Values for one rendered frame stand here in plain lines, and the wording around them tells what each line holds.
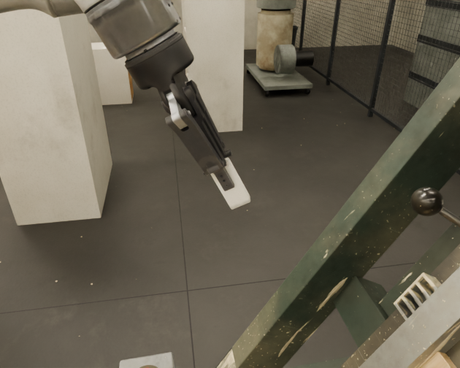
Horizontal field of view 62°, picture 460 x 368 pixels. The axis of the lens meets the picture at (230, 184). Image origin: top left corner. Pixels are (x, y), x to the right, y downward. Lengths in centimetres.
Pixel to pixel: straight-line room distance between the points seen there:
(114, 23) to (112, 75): 496
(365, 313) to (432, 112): 38
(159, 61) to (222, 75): 376
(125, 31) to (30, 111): 238
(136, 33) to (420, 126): 51
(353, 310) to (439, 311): 24
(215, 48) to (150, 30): 370
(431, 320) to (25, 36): 247
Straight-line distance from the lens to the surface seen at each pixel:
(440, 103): 75
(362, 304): 81
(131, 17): 43
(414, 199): 54
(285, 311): 85
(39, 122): 280
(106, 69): 538
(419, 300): 66
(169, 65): 44
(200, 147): 45
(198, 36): 408
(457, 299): 62
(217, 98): 425
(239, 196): 52
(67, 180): 295
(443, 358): 64
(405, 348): 65
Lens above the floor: 171
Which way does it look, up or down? 31 degrees down
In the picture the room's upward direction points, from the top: straight up
